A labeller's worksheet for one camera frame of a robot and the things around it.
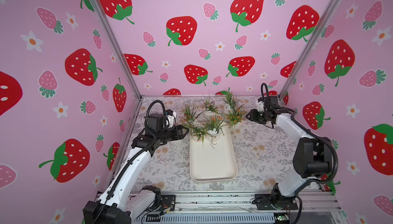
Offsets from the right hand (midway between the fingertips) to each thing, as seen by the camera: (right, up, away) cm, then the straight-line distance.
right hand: (247, 116), depth 92 cm
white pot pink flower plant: (-29, -10, -8) cm, 32 cm away
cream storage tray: (-23, -27, -3) cm, 35 cm away
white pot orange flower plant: (-20, -8, +1) cm, 22 cm away
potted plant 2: (-22, +5, +9) cm, 24 cm away
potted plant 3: (-6, +1, +3) cm, 7 cm away
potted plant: (-35, +1, +1) cm, 35 cm away
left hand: (-36, -6, -16) cm, 39 cm away
